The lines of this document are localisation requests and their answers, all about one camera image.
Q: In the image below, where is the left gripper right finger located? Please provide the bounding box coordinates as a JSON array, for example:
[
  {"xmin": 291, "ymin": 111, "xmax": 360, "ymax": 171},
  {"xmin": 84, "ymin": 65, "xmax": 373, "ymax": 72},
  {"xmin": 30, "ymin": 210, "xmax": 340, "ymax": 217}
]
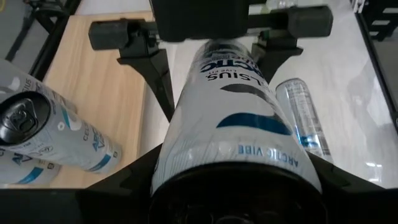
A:
[{"xmin": 307, "ymin": 152, "xmax": 386, "ymax": 192}]

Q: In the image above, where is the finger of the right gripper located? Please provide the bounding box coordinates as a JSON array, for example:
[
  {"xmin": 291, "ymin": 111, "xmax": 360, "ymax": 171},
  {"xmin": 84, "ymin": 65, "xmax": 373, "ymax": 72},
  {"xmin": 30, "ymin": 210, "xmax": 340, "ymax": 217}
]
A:
[
  {"xmin": 251, "ymin": 32, "xmax": 304, "ymax": 83},
  {"xmin": 117, "ymin": 40, "xmax": 175, "ymax": 123}
]

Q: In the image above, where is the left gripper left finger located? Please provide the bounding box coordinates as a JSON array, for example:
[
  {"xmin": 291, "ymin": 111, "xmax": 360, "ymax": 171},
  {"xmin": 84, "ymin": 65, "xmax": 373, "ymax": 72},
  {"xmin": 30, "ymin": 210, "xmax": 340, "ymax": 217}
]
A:
[{"xmin": 77, "ymin": 144, "xmax": 163, "ymax": 195}]

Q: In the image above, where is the white Celsius Arctic Vibe can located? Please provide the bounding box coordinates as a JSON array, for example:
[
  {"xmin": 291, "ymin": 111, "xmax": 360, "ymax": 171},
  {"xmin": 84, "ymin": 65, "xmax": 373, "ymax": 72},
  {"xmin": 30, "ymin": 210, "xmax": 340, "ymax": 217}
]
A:
[
  {"xmin": 148, "ymin": 39, "xmax": 328, "ymax": 224},
  {"xmin": 0, "ymin": 148, "xmax": 62, "ymax": 188},
  {"xmin": 0, "ymin": 58, "xmax": 78, "ymax": 114},
  {"xmin": 275, "ymin": 77, "xmax": 334, "ymax": 164},
  {"xmin": 0, "ymin": 90, "xmax": 123, "ymax": 174}
]

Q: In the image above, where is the wooden tray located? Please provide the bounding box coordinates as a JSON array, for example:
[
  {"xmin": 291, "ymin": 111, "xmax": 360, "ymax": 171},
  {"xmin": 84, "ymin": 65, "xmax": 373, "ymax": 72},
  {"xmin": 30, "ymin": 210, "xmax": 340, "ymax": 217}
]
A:
[{"xmin": 42, "ymin": 11, "xmax": 155, "ymax": 190}]

